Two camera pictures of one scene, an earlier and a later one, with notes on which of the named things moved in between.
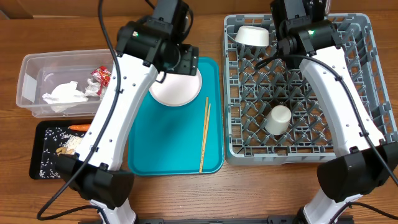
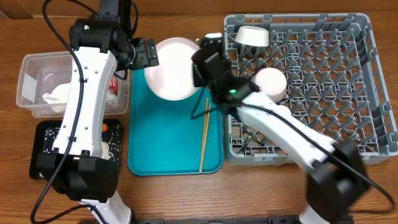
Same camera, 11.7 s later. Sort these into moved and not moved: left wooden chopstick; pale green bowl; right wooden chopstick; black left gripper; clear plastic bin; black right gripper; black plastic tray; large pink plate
Moved: black right gripper; black left gripper; large pink plate
Not moved: right wooden chopstick; pale green bowl; black plastic tray; clear plastic bin; left wooden chopstick
